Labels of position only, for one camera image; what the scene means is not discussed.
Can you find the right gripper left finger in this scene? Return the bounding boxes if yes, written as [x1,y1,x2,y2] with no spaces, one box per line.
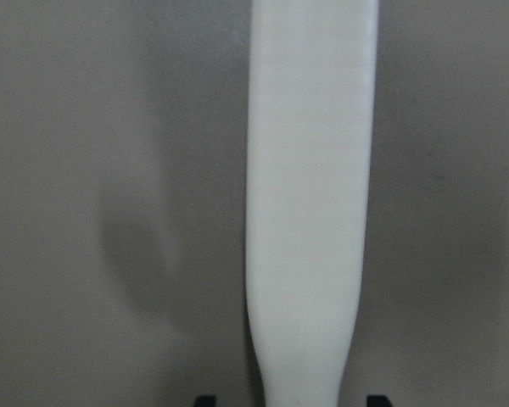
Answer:
[194,394,216,407]

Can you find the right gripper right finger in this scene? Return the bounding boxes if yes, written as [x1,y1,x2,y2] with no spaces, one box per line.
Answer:
[366,394,391,407]

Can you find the beige brush black bristles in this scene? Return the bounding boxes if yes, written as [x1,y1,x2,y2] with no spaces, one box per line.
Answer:
[245,1,378,406]

